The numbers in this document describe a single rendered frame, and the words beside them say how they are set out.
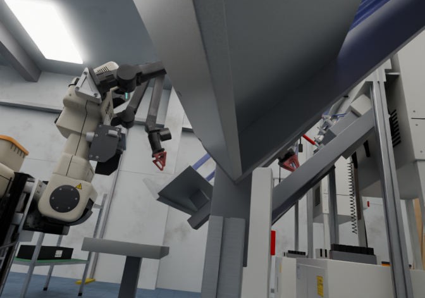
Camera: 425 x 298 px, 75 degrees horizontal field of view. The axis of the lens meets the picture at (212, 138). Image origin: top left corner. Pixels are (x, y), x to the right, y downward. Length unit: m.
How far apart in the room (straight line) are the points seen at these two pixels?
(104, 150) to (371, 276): 1.07
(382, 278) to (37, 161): 5.14
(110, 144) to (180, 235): 3.67
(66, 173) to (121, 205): 3.72
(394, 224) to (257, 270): 0.56
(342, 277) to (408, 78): 0.84
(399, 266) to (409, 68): 0.80
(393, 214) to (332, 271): 0.28
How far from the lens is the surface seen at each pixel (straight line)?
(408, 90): 1.41
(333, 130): 1.26
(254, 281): 0.74
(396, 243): 1.13
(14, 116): 6.05
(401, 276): 1.13
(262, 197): 0.75
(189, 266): 4.79
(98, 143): 1.24
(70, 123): 1.34
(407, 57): 1.50
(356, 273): 1.12
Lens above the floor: 0.60
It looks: 22 degrees up
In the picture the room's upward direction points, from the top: 7 degrees clockwise
